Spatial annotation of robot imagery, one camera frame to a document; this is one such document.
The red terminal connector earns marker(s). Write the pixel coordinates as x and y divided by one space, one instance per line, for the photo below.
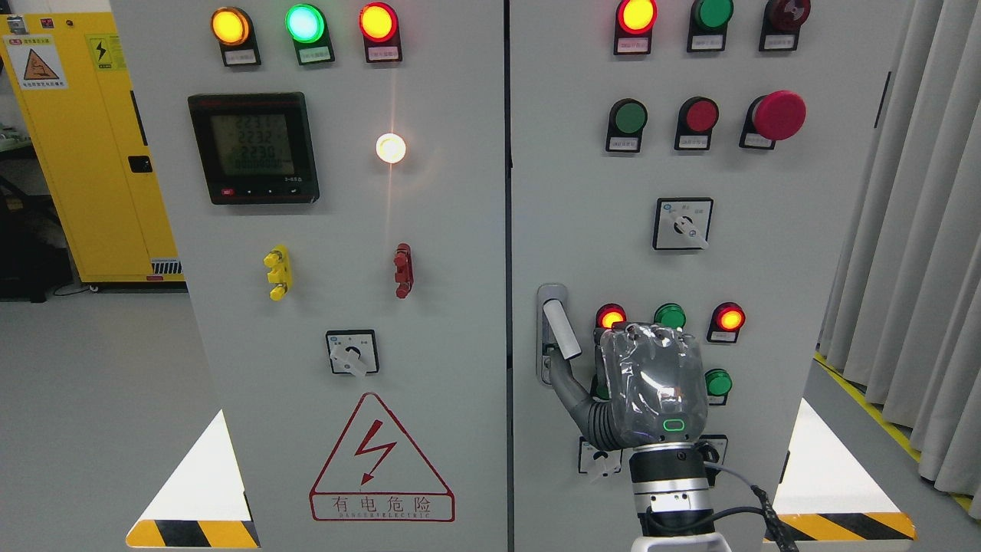
404 275

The green indicator light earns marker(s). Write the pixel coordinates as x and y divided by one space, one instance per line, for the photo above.
310 34
708 25

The grey electrical control cabinet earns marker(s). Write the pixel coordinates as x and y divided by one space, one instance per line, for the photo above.
506 186

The green push button upper row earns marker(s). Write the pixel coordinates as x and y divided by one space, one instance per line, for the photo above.
627 118

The red emergency stop mushroom button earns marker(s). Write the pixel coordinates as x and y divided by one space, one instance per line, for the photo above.
772 118

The amber indicator light top left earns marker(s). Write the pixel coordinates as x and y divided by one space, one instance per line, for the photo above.
234 31

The red indicator light top right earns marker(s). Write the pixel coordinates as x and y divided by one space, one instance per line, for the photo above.
634 21

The green indicator light top right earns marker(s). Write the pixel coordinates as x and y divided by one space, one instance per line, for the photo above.
708 25

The lit red indicator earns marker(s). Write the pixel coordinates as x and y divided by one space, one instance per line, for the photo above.
609 315
725 323

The grey curtain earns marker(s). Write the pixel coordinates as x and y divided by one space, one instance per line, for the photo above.
903 318

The yellow terminal connector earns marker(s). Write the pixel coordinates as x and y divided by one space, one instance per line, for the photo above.
279 272

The green indicator light top left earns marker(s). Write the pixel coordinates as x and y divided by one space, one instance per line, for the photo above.
310 34

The red indicator light top left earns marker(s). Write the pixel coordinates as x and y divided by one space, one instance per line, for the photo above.
379 26

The black knob selector switch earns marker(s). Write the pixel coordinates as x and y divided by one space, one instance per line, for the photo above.
712 448

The red indicator light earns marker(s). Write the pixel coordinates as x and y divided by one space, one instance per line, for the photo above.
379 26
634 21

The lit red indicator middle left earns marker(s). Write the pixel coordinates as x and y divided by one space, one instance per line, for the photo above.
609 315

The green indicator middle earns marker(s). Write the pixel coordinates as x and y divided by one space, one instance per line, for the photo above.
670 315

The right upper rotary selector switch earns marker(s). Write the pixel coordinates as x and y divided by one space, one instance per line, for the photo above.
682 223

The silver cabinet door handle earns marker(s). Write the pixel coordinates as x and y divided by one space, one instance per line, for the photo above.
553 329

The black digital power meter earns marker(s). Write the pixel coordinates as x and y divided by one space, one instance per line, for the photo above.
255 148

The left panel rotary selector switch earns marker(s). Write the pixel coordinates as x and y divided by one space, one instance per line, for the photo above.
353 352

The lower white rotary selector switch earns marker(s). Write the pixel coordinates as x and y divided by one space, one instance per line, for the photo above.
595 464

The green push button lower right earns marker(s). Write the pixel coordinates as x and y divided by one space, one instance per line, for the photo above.
719 385

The silver robotic hand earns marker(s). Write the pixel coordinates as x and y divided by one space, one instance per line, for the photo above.
657 391

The dark red buzzer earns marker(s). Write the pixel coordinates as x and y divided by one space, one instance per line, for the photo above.
782 21

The red push button upper row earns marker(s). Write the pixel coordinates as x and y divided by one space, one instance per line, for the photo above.
696 120

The white lit indicator light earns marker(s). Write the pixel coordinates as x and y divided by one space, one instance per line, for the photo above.
391 148

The lit red indicator middle right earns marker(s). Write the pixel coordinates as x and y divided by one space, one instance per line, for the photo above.
725 323

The yellow safety storage cabinet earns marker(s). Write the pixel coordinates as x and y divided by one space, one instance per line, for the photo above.
69 74

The red electric danger warning sticker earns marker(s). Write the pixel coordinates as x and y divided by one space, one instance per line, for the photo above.
376 473

